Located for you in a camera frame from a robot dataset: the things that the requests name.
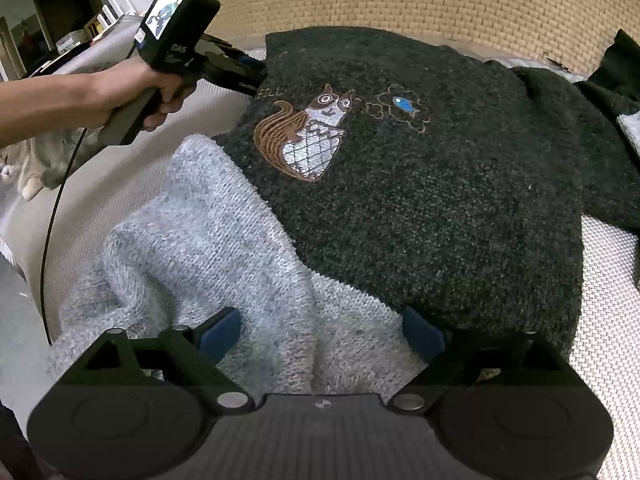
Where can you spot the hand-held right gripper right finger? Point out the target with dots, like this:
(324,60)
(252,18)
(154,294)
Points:
(422,335)

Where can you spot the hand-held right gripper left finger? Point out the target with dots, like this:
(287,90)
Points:
(222,334)

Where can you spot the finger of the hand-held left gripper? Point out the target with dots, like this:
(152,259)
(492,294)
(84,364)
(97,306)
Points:
(247,63)

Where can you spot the grey and black knit sweater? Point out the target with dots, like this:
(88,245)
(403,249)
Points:
(200,250)

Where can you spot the dark sweater with squirrel embroidery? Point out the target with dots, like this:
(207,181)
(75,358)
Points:
(425,200)

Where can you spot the black thin garment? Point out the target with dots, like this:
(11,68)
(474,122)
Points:
(620,70)

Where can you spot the person's left forearm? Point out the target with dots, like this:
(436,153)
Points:
(45,107)

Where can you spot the person's left hand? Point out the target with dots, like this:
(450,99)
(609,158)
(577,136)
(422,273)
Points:
(130,85)

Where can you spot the white slatted rack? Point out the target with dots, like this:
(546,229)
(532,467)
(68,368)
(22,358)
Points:
(117,2)

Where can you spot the stack of books and boxes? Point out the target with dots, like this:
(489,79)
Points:
(75,42)

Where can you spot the grey tabby cat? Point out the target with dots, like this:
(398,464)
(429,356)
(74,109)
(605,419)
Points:
(45,170)

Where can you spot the grey woven bed mat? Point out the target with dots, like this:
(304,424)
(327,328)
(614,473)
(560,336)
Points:
(610,260)

